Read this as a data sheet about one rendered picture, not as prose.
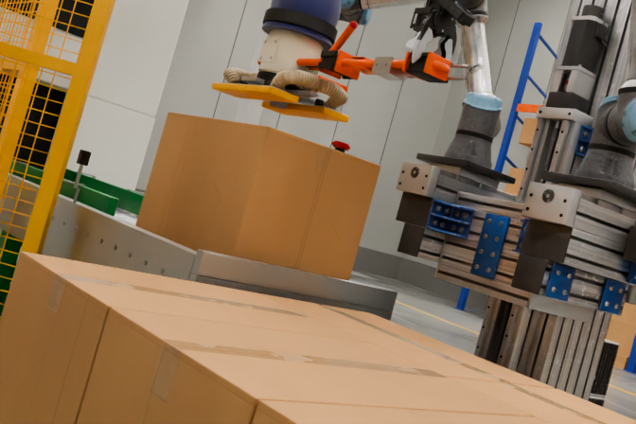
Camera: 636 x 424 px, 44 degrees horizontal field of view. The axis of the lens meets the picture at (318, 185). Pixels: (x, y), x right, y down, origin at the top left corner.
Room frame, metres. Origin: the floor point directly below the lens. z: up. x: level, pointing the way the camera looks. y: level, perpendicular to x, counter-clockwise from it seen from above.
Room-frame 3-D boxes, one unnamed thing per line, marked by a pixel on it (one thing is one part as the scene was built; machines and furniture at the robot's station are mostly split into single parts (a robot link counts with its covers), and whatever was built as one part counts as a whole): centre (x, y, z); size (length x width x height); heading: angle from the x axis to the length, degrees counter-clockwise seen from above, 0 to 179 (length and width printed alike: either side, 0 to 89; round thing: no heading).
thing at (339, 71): (2.16, 0.03, 1.18); 0.10 x 0.08 x 0.06; 127
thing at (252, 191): (2.36, 0.18, 0.75); 0.60 x 0.40 x 0.40; 37
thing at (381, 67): (1.99, -0.10, 1.17); 0.07 x 0.07 x 0.04; 37
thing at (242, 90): (2.30, 0.26, 1.07); 0.34 x 0.10 x 0.05; 37
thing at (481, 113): (2.45, -0.43, 1.20); 0.13 x 0.12 x 0.14; 165
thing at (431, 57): (1.87, -0.17, 1.18); 0.08 x 0.07 x 0.05; 37
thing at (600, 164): (2.04, -0.71, 1.09); 0.15 x 0.15 x 0.10
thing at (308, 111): (2.41, 0.11, 1.07); 0.34 x 0.10 x 0.05; 37
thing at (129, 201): (3.44, 0.75, 0.60); 1.60 x 0.11 x 0.09; 41
